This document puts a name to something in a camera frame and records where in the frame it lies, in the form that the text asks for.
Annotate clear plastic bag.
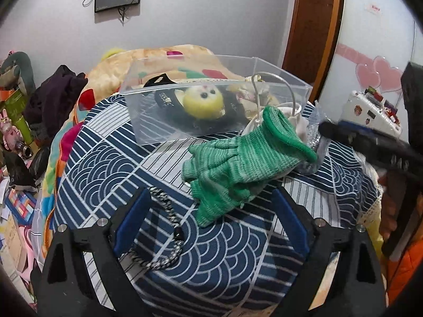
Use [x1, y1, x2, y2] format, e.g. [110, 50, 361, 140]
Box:
[293, 101, 332, 175]

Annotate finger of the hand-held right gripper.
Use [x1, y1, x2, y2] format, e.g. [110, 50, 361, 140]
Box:
[338, 121, 412, 149]
[317, 123, 417, 173]

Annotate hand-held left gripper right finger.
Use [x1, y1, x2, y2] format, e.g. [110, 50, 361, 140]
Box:
[272, 187, 390, 317]

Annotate dark purple clothes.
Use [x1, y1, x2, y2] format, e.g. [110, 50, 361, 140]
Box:
[23, 64, 89, 140]

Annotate colourful printed blanket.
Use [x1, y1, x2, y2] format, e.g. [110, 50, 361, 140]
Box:
[42, 44, 240, 263]

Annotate black plastic bag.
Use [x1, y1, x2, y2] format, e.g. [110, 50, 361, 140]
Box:
[3, 145, 51, 193]

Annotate transparent plastic box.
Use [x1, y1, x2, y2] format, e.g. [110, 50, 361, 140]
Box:
[118, 55, 314, 146]

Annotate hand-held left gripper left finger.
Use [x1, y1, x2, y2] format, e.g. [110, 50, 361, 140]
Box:
[30, 187, 153, 317]

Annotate green knit glove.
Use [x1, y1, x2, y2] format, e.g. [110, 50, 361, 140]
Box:
[182, 105, 318, 228]

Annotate colourful box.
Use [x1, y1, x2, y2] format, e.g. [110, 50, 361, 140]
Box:
[5, 188, 38, 225]

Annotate black white braided cord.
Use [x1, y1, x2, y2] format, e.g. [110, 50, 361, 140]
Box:
[130, 187, 186, 272]

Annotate white toy with stickers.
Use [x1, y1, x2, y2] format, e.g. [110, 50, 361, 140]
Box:
[338, 87, 404, 137]

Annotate grey plush toy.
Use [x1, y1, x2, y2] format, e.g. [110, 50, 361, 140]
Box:
[0, 51, 36, 97]

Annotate floral cloth pouch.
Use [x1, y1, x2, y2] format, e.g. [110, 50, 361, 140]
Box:
[228, 76, 281, 107]

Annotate yellow green plush toy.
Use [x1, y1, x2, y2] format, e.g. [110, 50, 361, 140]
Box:
[101, 48, 127, 62]

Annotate cream lace cloth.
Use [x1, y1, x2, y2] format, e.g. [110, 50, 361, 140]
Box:
[356, 158, 384, 240]

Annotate green box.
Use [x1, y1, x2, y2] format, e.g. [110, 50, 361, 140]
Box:
[0, 89, 34, 146]

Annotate white wire handle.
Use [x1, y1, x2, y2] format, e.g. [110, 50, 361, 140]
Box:
[250, 72, 303, 120]

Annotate person's right forearm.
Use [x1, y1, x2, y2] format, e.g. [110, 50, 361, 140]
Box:
[386, 193, 423, 306]

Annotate pink bunny toy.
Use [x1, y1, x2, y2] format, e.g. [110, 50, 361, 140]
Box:
[0, 109, 21, 150]

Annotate pink heart sticker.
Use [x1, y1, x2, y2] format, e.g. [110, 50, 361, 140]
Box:
[355, 63, 381, 90]
[373, 56, 404, 94]

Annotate wooden door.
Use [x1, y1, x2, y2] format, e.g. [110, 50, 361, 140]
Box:
[282, 0, 346, 97]

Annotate person's right hand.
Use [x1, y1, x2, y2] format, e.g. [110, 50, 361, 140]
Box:
[378, 168, 402, 242]

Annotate blue white patterned cloth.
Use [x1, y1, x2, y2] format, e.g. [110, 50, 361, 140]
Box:
[52, 92, 381, 317]

